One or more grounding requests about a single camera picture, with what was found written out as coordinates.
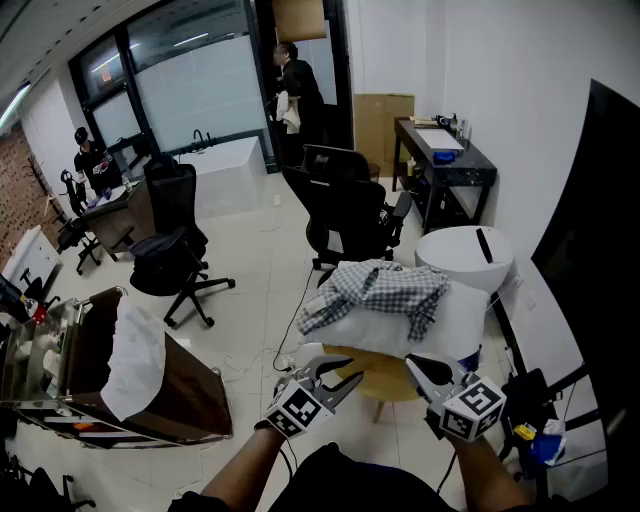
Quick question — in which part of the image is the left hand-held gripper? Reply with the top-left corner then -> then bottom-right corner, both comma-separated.
264,353 -> 365,440

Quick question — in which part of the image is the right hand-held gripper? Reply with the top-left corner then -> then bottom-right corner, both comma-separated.
404,352 -> 507,442

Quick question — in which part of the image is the white pillow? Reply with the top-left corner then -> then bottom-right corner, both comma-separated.
298,279 -> 490,360

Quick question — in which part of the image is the grey checkered pillowcase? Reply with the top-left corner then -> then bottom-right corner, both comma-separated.
295,258 -> 452,342

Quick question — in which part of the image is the person's right forearm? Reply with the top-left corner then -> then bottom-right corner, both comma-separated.
444,432 -> 531,511

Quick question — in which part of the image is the person's left forearm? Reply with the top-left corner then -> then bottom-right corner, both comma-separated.
199,424 -> 289,511

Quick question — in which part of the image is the round wooden stool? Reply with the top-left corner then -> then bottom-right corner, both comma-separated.
322,344 -> 426,424

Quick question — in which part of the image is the black metal stand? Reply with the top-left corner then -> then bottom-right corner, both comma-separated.
492,294 -> 601,501

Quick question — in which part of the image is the person's black clothing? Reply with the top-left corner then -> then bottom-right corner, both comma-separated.
167,442 -> 501,512

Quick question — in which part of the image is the blue bag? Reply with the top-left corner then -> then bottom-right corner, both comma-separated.
529,419 -> 569,466

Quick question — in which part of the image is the brown laundry cart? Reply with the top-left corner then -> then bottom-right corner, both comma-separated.
0,285 -> 234,449

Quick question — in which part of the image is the black mesh office chair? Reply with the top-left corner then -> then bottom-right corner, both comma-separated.
282,143 -> 414,274

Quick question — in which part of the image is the white laundry bag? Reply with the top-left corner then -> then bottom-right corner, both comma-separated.
99,295 -> 167,422

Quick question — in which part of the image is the large black panel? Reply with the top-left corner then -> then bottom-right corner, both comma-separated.
530,77 -> 640,501

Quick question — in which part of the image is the black side table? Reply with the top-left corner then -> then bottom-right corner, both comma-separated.
392,116 -> 499,236

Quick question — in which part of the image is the white bathtub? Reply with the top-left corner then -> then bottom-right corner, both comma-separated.
174,134 -> 269,221

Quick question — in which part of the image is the black high-back office chair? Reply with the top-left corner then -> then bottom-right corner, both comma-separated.
128,153 -> 236,329

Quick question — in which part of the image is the white tray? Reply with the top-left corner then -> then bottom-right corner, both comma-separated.
414,127 -> 466,152

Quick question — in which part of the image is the brown cardboard sheet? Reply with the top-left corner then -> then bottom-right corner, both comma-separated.
352,92 -> 416,171

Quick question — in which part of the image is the brown office desk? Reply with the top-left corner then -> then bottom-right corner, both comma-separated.
82,177 -> 156,261

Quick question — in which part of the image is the small black office chair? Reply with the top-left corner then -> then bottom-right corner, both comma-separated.
0,452 -> 96,512
55,168 -> 104,276
19,267 -> 61,314

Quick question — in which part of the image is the white cabinet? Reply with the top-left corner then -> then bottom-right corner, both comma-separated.
0,224 -> 64,296

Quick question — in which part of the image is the ceiling tube light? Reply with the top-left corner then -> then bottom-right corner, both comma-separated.
0,82 -> 31,129

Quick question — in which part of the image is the black floor cable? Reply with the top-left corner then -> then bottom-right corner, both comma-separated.
272,267 -> 316,374

